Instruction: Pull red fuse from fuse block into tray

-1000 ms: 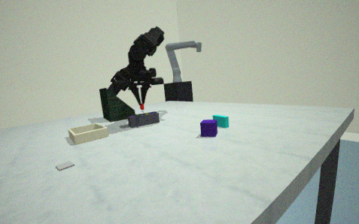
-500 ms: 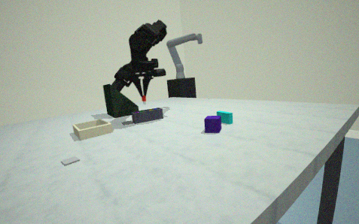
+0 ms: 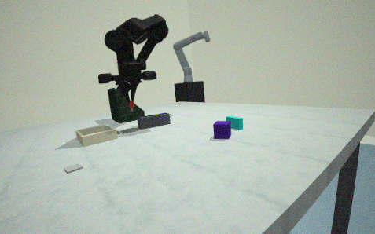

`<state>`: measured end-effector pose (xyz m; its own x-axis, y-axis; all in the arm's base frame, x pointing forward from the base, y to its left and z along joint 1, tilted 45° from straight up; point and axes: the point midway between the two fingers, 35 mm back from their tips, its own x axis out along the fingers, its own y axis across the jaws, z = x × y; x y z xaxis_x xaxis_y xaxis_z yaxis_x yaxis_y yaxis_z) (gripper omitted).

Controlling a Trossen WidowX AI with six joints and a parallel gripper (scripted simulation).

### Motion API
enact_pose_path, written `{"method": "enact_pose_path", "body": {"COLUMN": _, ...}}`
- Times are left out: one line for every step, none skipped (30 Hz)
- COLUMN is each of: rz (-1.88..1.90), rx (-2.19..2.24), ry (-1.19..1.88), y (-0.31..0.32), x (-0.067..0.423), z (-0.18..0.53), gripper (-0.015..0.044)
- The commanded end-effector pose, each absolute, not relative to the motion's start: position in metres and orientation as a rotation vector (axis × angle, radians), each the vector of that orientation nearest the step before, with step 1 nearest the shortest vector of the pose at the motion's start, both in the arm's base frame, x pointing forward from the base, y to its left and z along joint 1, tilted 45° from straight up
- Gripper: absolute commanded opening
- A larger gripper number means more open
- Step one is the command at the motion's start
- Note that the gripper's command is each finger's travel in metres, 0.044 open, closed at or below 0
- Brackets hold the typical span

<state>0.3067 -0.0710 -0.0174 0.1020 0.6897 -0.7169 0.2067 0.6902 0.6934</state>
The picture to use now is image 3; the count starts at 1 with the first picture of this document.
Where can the purple cube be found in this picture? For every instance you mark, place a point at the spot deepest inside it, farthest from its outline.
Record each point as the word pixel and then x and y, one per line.
pixel 222 129

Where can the teal block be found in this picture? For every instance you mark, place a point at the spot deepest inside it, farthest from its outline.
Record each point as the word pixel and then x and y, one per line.
pixel 236 122

